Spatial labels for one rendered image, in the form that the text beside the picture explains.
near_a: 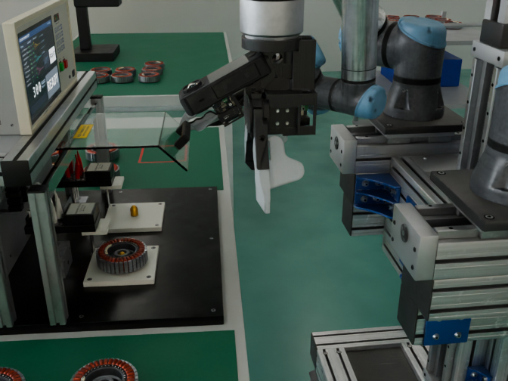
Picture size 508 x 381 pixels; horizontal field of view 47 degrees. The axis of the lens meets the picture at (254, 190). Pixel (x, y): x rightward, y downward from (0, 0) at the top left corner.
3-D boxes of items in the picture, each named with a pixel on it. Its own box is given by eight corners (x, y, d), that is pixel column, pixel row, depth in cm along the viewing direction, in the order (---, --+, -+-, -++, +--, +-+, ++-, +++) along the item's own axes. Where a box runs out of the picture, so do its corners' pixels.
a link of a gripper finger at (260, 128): (271, 166, 68) (265, 94, 69) (258, 167, 68) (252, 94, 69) (266, 175, 72) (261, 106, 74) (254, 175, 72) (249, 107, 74)
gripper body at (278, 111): (315, 140, 72) (320, 40, 67) (246, 144, 71) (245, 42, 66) (303, 122, 79) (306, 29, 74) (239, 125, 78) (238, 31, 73)
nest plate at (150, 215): (165, 205, 162) (165, 201, 161) (161, 231, 148) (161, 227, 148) (109, 207, 161) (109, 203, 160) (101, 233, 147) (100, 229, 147)
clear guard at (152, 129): (190, 134, 144) (189, 111, 142) (187, 171, 122) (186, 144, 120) (54, 137, 142) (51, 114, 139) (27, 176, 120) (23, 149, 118)
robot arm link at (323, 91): (337, 123, 137) (321, 93, 129) (299, 114, 144) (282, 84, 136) (353, 97, 139) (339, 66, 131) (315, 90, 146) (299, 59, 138)
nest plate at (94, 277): (159, 249, 140) (159, 245, 139) (154, 284, 126) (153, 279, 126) (95, 252, 139) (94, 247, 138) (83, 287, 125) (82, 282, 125)
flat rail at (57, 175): (100, 110, 161) (99, 100, 160) (44, 209, 105) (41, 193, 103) (95, 110, 161) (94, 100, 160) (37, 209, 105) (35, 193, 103)
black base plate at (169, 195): (217, 193, 175) (216, 185, 174) (224, 324, 117) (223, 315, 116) (56, 198, 172) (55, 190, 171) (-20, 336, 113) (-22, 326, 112)
